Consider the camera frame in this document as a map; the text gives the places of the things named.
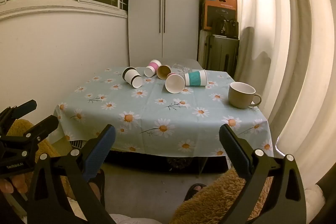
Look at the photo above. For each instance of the dark handbag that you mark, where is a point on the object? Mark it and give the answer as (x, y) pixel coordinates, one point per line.
(227, 28)

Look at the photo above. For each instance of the black slipper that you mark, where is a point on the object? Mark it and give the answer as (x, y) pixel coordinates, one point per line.
(194, 191)
(95, 187)

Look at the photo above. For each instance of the teal banded paper cup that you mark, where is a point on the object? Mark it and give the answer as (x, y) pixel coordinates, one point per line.
(196, 78)

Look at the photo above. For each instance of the pink banded paper cup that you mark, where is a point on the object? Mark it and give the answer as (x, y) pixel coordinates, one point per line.
(152, 68)

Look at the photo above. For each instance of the taupe ceramic mug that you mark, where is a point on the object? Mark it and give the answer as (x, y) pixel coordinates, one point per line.
(242, 95)

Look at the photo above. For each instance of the person's left hand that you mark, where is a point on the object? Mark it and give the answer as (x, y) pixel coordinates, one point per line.
(14, 184)

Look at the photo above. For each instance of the clear glass cup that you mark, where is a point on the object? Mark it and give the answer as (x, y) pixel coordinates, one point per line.
(180, 67)

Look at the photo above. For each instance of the red band paper cup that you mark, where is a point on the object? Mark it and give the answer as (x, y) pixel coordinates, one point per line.
(174, 83)

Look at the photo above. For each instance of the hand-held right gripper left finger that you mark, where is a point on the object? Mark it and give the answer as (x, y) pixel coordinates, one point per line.
(99, 153)

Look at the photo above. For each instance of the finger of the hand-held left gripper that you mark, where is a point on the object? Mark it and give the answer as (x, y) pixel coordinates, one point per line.
(19, 108)
(42, 127)

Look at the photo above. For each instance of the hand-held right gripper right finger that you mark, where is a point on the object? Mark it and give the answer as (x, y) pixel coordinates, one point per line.
(234, 151)

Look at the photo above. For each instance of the brown fuzzy clothing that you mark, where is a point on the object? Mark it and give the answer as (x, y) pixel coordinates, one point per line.
(223, 203)

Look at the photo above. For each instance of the white cushion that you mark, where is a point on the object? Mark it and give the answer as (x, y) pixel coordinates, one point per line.
(313, 200)

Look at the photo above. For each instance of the brown paper cup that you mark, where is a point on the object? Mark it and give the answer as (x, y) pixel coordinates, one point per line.
(164, 71)

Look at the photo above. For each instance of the daisy print tablecloth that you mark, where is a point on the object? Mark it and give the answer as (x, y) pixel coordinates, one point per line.
(147, 113)

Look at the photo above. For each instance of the orange cardboard box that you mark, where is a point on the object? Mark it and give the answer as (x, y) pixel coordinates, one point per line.
(220, 7)

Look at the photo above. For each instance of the white wardrobe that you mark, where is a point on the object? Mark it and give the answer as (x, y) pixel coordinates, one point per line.
(162, 16)

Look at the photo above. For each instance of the black banded paper cup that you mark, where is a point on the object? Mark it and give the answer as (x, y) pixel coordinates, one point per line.
(133, 77)

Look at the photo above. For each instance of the white table leg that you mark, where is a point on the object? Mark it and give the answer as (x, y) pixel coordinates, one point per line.
(203, 166)

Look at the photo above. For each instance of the grey suitcase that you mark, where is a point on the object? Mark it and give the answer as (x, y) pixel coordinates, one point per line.
(220, 56)

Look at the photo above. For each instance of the cream curtain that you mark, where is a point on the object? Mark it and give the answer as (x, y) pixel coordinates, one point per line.
(283, 56)

